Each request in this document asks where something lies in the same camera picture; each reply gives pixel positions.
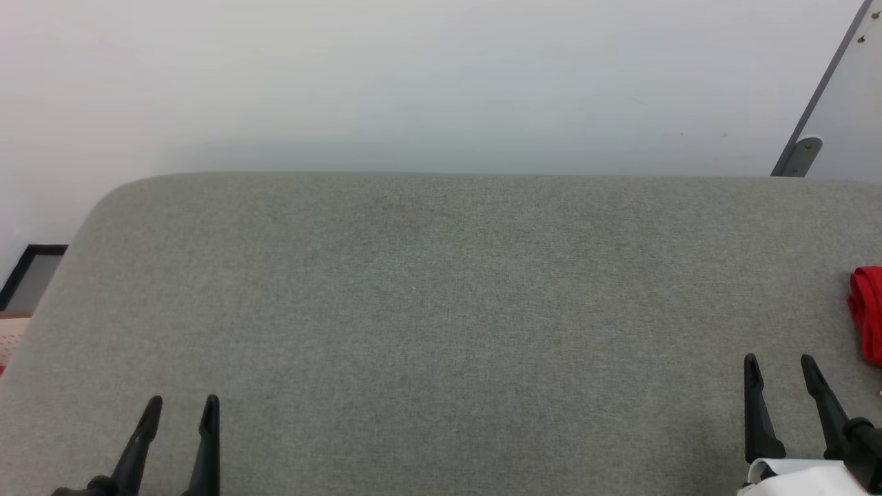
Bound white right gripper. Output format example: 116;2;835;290
737;353;882;496

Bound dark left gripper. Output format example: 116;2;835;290
52;394;221;496

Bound red garment with white trim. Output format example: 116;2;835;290
848;267;882;366

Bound beige perforated board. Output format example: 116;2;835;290
0;311;34;376

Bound black framed panel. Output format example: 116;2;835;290
0;245;68;312

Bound grey partition panel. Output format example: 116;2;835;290
770;0;882;181

